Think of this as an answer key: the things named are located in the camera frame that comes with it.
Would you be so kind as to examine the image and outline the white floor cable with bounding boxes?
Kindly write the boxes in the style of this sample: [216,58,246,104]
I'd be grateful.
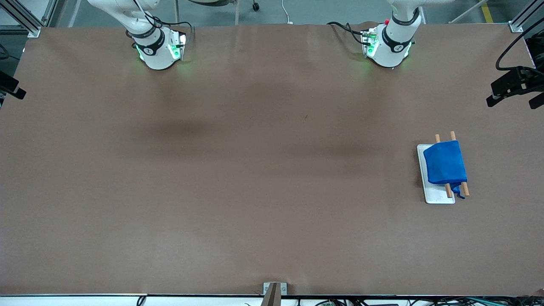
[281,0,295,25]

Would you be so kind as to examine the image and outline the blue towel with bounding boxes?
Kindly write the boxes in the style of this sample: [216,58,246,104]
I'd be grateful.
[423,140,468,199]

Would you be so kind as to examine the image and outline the aluminium frame profile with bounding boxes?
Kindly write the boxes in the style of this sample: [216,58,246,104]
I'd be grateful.
[509,0,544,34]
[0,0,58,38]

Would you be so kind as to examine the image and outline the brown camera post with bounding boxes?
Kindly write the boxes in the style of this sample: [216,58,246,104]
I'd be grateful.
[260,283,282,306]

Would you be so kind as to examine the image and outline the silver metal bracket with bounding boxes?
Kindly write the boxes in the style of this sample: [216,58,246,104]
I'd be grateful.
[263,282,288,296]

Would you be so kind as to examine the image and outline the white towel rack wooden rods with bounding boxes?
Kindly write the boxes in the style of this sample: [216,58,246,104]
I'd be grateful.
[416,131,470,204]

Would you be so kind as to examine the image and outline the black arm base cable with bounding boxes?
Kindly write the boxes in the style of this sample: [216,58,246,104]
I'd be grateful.
[127,0,194,43]
[326,21,368,45]

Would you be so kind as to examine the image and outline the white floor rod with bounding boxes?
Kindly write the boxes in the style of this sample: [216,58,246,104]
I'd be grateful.
[449,0,489,24]

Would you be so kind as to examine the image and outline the black right arm base cable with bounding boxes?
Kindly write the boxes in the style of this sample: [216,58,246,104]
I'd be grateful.
[127,0,194,43]

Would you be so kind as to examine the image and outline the black left arm base cable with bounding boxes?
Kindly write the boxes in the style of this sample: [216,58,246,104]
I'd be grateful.
[326,21,368,45]

